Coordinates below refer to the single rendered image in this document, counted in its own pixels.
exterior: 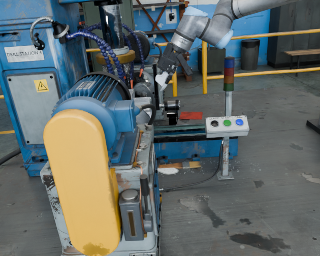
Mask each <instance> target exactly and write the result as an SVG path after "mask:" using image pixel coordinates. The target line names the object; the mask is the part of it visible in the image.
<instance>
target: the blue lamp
mask: <svg viewBox="0 0 320 256"><path fill-rule="evenodd" d="M233 67H235V59H232V60H225V59H224V68H233Z"/></svg>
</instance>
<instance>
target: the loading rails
mask: <svg viewBox="0 0 320 256"><path fill-rule="evenodd" d="M221 142H222V137H214V138H206V132H205V123H191V124H174V125H155V126H154V140H153V143H154V152H155V155H156V158H158V159H160V163H168V159H178V158H192V161H200V158H201V157H219V151H220V146H221ZM233 156H238V136H233V137H229V159H233Z"/></svg>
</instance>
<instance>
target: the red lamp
mask: <svg viewBox="0 0 320 256"><path fill-rule="evenodd" d="M234 69H235V67H233V68H224V73H223V74H224V75H225V76H233V75H234Z"/></svg>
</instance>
